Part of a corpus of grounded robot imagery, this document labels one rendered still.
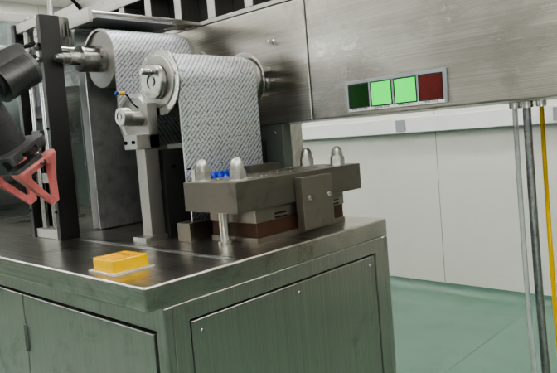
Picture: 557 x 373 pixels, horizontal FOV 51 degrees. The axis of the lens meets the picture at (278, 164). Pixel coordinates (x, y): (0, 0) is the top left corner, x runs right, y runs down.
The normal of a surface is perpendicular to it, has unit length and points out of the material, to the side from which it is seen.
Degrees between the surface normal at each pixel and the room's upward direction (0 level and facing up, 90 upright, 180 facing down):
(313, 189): 90
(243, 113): 90
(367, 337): 90
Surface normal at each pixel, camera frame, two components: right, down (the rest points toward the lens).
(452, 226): -0.68, 0.09
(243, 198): 0.73, -0.02
